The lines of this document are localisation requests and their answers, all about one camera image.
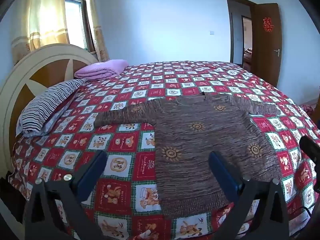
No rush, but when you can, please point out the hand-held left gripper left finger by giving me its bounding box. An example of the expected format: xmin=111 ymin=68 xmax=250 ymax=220
xmin=24 ymin=151 xmax=108 ymax=240

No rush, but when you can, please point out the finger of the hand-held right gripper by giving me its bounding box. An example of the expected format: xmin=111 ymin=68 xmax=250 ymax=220
xmin=299 ymin=135 xmax=320 ymax=193

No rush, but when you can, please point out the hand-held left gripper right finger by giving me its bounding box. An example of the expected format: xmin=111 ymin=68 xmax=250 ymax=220
xmin=209 ymin=151 xmax=290 ymax=240

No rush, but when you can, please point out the brown knitted sweater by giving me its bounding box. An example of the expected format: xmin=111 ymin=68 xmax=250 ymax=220
xmin=94 ymin=92 xmax=283 ymax=217

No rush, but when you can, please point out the red checkered printed bedspread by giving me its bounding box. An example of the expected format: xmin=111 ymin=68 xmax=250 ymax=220
xmin=9 ymin=60 xmax=320 ymax=240

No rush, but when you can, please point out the striped pillow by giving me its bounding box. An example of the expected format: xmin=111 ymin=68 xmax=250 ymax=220
xmin=16 ymin=78 xmax=88 ymax=137

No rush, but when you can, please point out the brown wooden door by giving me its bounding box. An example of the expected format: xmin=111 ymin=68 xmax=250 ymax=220
xmin=251 ymin=3 xmax=282 ymax=87

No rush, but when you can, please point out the folded pink blanket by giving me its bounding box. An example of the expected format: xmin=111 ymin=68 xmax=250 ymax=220
xmin=74 ymin=59 xmax=129 ymax=80

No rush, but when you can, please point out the cream and brown headboard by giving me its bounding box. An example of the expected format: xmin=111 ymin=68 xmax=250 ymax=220
xmin=0 ymin=44 xmax=99 ymax=188

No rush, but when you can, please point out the red paper door decoration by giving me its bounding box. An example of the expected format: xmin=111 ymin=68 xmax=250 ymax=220
xmin=262 ymin=17 xmax=273 ymax=32

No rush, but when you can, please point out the narrow yellow curtain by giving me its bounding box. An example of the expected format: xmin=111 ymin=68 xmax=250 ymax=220
xmin=84 ymin=0 xmax=110 ymax=62

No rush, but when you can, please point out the window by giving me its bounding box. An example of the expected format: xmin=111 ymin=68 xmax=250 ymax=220
xmin=64 ymin=0 xmax=97 ymax=54

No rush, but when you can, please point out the wide yellow curtain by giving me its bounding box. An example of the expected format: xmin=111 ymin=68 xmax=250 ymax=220
xmin=11 ymin=0 xmax=70 ymax=63

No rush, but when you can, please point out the black cable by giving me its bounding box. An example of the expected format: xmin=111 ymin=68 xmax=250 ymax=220
xmin=297 ymin=206 xmax=313 ymax=240

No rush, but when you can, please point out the brown door frame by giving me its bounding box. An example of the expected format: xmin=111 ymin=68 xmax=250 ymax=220
xmin=225 ymin=0 xmax=258 ymax=70

